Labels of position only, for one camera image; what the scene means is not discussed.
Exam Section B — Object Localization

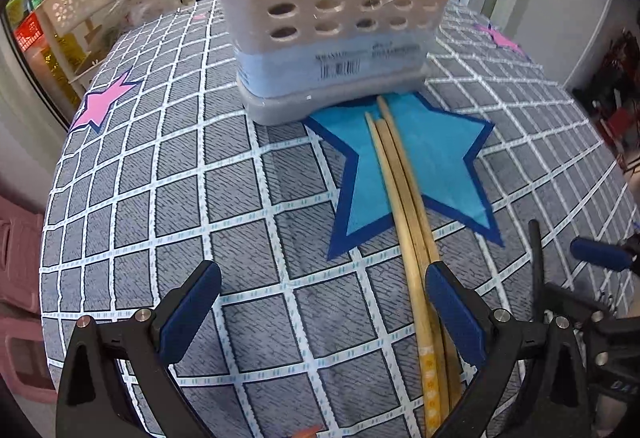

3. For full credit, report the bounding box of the yellow patterned wooden chopstick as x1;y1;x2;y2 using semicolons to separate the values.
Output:
364;112;443;438

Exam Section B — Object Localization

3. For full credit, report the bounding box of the pink plastic stool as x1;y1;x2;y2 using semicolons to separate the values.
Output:
0;194;60;405

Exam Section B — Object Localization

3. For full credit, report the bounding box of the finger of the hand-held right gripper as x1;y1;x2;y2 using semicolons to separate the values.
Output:
529;218;547;321
570;237;640;275

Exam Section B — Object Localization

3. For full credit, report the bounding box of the yellow oil bottle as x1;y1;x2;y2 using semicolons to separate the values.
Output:
42;35;84;85

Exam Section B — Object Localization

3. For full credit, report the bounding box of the red and black clutter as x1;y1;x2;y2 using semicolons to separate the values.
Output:
572;28;640;171

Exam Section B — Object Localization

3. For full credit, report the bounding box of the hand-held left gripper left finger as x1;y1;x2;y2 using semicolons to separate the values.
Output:
55;260;223;438

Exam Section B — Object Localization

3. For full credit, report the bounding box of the grey checked star tablecloth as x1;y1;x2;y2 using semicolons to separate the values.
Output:
40;0;633;438

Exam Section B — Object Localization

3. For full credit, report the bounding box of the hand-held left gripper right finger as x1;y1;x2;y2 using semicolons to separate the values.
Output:
424;260;591;438

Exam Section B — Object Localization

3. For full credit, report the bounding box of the plain wooden chopstick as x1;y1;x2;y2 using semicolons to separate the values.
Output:
376;95;465;414
375;119;453;424

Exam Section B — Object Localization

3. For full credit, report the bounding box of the red plastic crate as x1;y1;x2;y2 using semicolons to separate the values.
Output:
14;13;44;52

